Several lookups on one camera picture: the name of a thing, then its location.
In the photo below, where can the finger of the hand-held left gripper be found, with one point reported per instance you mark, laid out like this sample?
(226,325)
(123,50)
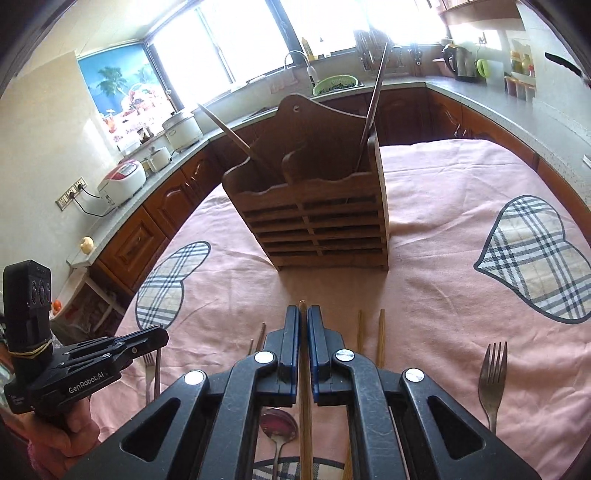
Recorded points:
(147,337)
(106,361)

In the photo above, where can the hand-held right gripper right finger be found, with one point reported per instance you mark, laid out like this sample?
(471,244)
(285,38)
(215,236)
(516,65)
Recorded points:
(316,350)

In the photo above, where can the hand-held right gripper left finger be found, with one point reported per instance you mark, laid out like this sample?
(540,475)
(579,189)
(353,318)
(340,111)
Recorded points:
(293,350)

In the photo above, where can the metal fork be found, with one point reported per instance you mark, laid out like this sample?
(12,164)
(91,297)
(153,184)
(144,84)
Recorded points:
(157,383)
(492,383)

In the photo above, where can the wooden utensil holder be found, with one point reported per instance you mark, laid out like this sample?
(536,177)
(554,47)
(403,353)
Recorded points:
(323,217)

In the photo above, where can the person's left hand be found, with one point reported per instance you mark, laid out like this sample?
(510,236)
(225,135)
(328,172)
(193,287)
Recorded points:
(55,438)

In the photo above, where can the white shelf rack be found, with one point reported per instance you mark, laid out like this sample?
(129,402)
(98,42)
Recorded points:
(99,295)

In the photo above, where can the metal spoon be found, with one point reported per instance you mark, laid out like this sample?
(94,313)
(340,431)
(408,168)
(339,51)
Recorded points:
(277,424)

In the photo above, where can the wooden base cabinets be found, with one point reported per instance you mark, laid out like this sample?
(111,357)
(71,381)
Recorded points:
(134,244)

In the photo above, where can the pale yellow fruit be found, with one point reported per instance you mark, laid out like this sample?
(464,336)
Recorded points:
(87,245)

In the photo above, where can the pink tablecloth with plaid hearts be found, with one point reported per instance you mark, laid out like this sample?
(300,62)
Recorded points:
(438,286)

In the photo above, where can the white and red rice cooker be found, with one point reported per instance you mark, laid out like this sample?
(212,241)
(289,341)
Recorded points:
(122,182)

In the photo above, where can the small white cooker pot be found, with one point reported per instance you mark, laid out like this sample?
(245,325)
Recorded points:
(159,159)

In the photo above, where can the large white rice cooker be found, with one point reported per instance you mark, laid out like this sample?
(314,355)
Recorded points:
(182,131)

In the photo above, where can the green colander with vegetables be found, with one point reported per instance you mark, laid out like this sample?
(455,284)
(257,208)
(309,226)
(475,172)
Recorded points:
(336,86)

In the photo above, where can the chrome kitchen faucet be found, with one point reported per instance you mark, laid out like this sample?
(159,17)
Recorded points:
(295,57)

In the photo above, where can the yellow bottle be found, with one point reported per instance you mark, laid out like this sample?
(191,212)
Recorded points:
(308,48)

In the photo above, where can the grey countertop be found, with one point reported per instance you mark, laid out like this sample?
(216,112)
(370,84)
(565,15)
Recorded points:
(508,110)

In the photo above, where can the kitchen window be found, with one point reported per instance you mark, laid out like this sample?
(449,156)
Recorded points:
(258,37)

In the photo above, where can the electric kettle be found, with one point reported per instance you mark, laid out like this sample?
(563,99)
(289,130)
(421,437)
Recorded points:
(459,62)

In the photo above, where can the green cup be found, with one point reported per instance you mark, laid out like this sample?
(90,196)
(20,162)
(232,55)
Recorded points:
(483,68)

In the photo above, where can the row of spice jars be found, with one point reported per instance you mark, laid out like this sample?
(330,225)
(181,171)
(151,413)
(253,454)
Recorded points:
(521,87)

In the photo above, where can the condiment bottles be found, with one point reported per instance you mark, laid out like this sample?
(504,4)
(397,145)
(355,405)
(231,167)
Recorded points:
(521,62)

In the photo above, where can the black wok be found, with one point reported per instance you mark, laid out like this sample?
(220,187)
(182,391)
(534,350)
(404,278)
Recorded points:
(563,64)

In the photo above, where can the wall socket strip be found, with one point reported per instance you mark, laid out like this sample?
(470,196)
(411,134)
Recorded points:
(71,193)

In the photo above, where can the tropical fruit wall poster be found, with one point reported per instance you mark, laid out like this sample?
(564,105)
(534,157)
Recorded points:
(115,83)

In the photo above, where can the wooden wall cabinets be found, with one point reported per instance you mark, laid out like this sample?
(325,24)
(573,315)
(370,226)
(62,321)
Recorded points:
(480,11)

